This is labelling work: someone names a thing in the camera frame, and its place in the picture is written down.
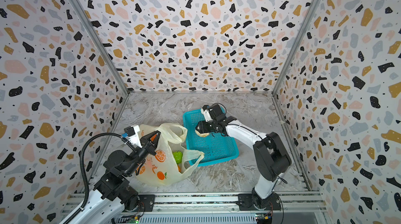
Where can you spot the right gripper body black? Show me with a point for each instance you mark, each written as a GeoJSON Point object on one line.
{"type": "Point", "coordinates": [211, 124]}

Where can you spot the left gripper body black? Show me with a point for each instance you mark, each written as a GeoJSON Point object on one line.
{"type": "Point", "coordinates": [137, 157]}

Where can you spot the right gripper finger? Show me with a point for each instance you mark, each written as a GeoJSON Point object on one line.
{"type": "Point", "coordinates": [211, 131]}
{"type": "Point", "coordinates": [203, 125]}

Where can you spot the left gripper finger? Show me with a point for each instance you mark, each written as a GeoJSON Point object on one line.
{"type": "Point", "coordinates": [150, 151]}
{"type": "Point", "coordinates": [150, 141]}

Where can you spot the beige garlic bulb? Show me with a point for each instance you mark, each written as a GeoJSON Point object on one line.
{"type": "Point", "coordinates": [203, 135]}

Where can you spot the yellow plastic bag orange prints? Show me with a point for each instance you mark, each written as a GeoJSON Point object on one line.
{"type": "Point", "coordinates": [161, 169]}

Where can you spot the green apple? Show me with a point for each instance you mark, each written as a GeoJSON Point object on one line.
{"type": "Point", "coordinates": [178, 155]}

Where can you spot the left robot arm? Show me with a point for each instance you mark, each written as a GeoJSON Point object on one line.
{"type": "Point", "coordinates": [112, 194]}

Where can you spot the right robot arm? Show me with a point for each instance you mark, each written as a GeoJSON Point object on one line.
{"type": "Point", "coordinates": [271, 155]}

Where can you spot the teal plastic basket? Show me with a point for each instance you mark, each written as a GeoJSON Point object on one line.
{"type": "Point", "coordinates": [216, 148]}

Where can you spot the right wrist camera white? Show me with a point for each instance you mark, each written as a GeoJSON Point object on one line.
{"type": "Point", "coordinates": [206, 112]}

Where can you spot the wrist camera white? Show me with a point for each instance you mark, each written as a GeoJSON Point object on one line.
{"type": "Point", "coordinates": [206, 112]}
{"type": "Point", "coordinates": [132, 136]}

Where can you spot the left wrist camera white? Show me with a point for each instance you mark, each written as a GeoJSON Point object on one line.
{"type": "Point", "coordinates": [132, 136]}

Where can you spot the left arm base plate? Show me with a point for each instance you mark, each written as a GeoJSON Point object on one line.
{"type": "Point", "coordinates": [138, 203]}

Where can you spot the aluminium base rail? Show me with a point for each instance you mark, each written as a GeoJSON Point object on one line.
{"type": "Point", "coordinates": [222, 208]}

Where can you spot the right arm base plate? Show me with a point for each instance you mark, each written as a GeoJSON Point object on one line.
{"type": "Point", "coordinates": [254, 202]}

